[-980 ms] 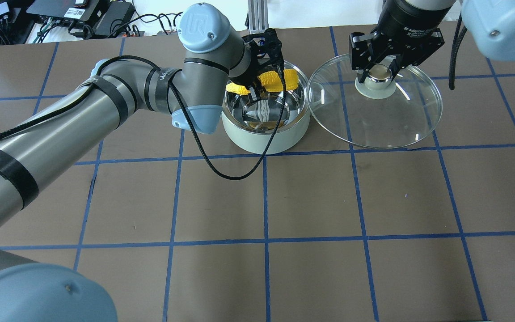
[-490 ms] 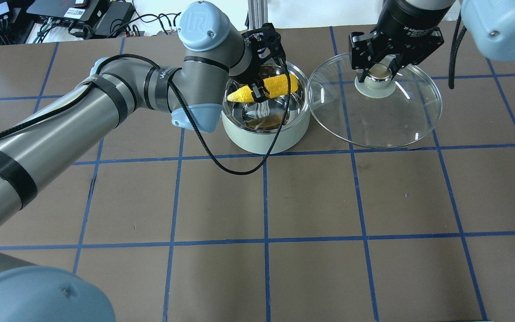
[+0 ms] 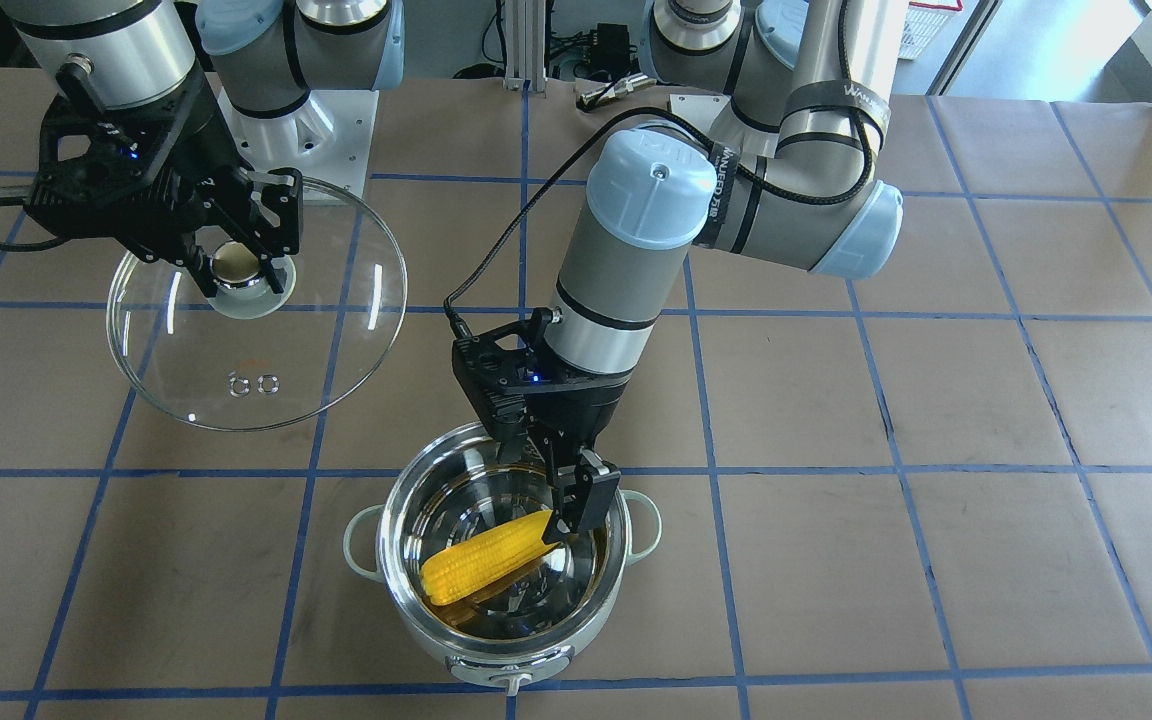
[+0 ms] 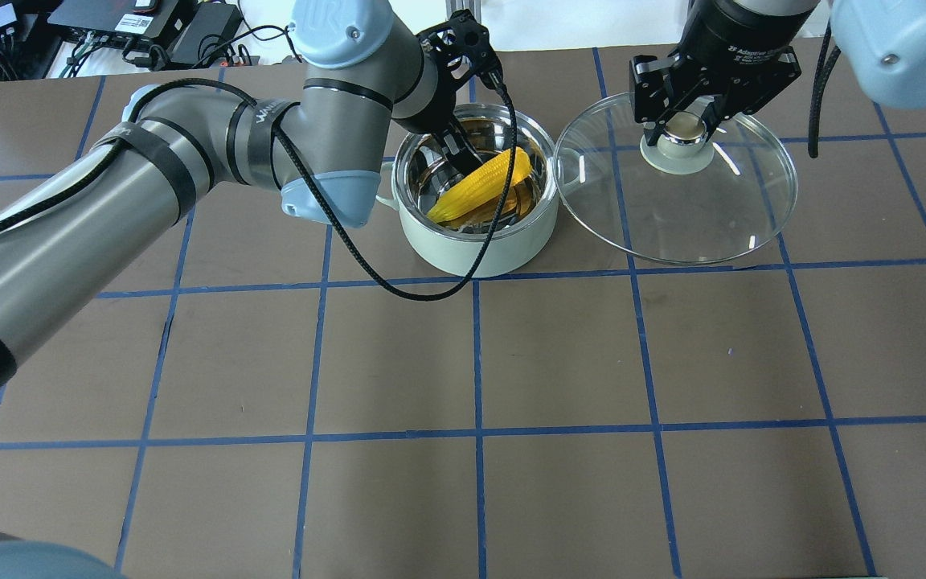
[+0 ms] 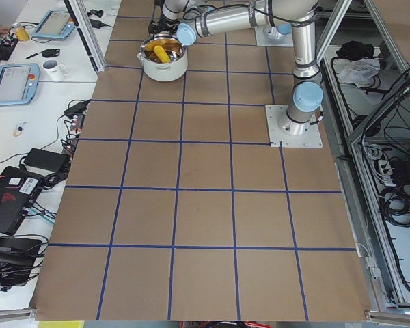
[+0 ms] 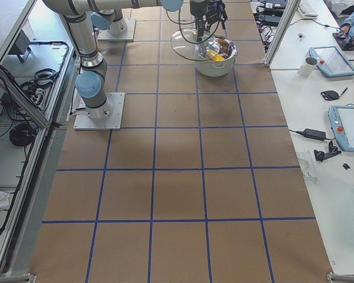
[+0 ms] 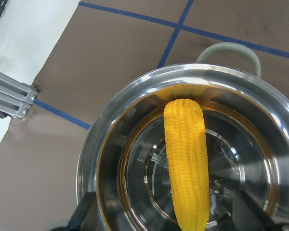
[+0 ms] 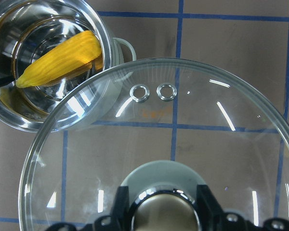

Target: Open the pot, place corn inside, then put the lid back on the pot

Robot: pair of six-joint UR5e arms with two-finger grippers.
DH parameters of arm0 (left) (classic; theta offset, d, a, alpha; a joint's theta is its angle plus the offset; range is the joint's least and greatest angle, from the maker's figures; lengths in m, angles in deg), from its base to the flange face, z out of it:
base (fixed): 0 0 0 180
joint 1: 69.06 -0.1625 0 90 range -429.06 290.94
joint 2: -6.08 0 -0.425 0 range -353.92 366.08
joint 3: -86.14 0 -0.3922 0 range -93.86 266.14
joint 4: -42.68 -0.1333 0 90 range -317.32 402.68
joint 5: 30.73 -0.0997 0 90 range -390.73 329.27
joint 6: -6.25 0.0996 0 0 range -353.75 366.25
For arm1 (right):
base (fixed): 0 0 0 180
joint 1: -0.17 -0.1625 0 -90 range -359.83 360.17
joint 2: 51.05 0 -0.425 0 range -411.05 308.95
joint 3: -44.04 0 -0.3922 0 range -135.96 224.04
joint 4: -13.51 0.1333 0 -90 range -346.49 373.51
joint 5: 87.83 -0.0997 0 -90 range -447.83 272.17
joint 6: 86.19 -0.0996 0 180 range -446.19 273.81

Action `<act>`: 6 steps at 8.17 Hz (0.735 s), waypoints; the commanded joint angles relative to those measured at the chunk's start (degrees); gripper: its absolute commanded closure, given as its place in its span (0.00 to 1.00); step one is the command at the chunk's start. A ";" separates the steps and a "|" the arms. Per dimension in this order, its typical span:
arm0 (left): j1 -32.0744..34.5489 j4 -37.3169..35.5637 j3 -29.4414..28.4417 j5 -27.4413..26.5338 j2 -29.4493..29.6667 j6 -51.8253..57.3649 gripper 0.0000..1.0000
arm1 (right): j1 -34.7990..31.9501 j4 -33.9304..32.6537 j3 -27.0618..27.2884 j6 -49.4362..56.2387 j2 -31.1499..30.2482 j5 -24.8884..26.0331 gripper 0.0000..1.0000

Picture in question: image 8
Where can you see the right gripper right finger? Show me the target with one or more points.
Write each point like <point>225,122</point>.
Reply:
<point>213,218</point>

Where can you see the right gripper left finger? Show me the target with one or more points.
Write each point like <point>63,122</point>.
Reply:
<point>118,219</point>

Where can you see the pale green steel pot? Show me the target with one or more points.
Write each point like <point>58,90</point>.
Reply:
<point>47,49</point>

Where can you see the glass pot lid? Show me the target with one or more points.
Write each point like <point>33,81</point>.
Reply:
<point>161,127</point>

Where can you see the yellow corn cob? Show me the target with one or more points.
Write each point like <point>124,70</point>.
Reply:
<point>72,57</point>

